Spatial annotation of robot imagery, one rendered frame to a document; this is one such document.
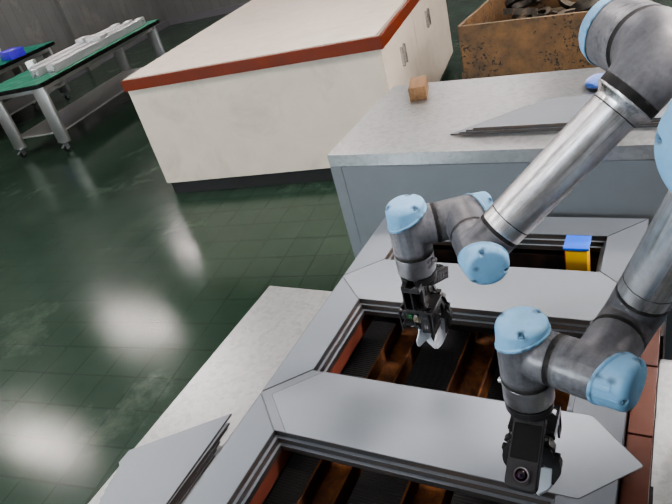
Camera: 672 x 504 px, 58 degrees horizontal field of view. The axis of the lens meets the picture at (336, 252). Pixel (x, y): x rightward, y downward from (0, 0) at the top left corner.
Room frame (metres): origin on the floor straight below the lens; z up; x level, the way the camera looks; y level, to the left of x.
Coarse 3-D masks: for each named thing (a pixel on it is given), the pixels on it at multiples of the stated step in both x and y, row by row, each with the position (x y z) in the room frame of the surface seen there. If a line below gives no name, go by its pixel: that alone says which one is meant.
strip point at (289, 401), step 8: (312, 376) 1.06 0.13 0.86; (320, 376) 1.05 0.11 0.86; (296, 384) 1.05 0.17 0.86; (304, 384) 1.04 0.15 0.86; (312, 384) 1.04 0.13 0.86; (280, 392) 1.04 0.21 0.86; (288, 392) 1.03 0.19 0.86; (296, 392) 1.02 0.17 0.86; (304, 392) 1.02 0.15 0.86; (280, 400) 1.01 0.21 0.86; (288, 400) 1.01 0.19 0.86; (296, 400) 1.00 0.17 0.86; (304, 400) 0.99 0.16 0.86; (280, 408) 0.99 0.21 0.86; (288, 408) 0.98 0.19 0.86; (296, 408) 0.98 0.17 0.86; (280, 416) 0.97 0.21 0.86; (288, 416) 0.96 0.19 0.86; (296, 416) 0.95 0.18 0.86; (288, 424) 0.94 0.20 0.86
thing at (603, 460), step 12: (588, 432) 0.71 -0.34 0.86; (600, 432) 0.71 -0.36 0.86; (588, 444) 0.69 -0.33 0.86; (600, 444) 0.68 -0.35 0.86; (612, 444) 0.68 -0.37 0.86; (588, 456) 0.67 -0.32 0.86; (600, 456) 0.66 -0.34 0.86; (612, 456) 0.66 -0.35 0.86; (588, 468) 0.65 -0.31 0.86; (600, 468) 0.64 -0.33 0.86; (612, 468) 0.63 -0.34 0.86; (588, 480) 0.62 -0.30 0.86; (600, 480) 0.62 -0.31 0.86; (612, 480) 0.61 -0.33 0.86; (588, 492) 0.60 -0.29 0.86
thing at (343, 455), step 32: (352, 320) 1.24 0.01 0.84; (480, 320) 1.12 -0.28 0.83; (576, 320) 1.00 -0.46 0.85; (288, 384) 1.06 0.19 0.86; (288, 448) 0.90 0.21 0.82; (320, 448) 0.87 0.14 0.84; (352, 448) 0.83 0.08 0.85; (256, 480) 0.84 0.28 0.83; (416, 480) 0.74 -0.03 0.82; (448, 480) 0.72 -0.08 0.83; (480, 480) 0.69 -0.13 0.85
